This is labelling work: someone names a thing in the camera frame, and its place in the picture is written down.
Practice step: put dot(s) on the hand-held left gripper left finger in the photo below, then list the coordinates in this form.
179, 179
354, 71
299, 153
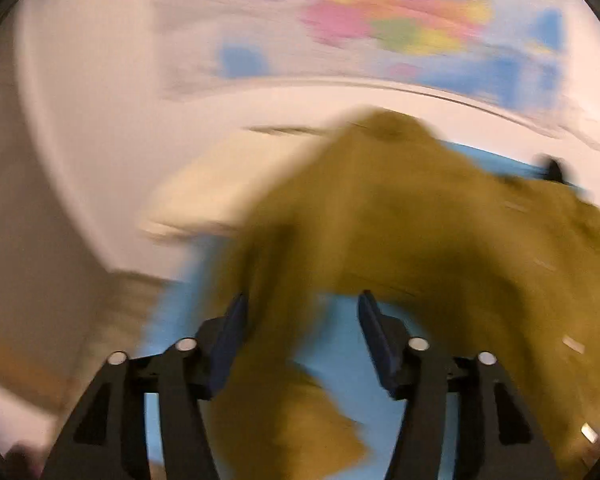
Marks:
230, 342

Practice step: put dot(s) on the grey-brown door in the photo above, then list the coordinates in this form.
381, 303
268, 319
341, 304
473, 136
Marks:
30, 235

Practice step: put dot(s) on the cream folded cloth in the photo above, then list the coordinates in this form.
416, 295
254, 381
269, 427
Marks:
215, 190

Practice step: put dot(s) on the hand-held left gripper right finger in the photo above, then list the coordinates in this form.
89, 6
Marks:
376, 342

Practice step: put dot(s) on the mustard yellow garment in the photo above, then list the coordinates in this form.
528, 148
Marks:
405, 220

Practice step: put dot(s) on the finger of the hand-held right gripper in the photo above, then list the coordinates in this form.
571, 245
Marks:
556, 172

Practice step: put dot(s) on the blue bed sheet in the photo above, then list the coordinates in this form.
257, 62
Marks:
345, 360

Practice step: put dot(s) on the colourful wall map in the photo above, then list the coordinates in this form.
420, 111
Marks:
380, 10

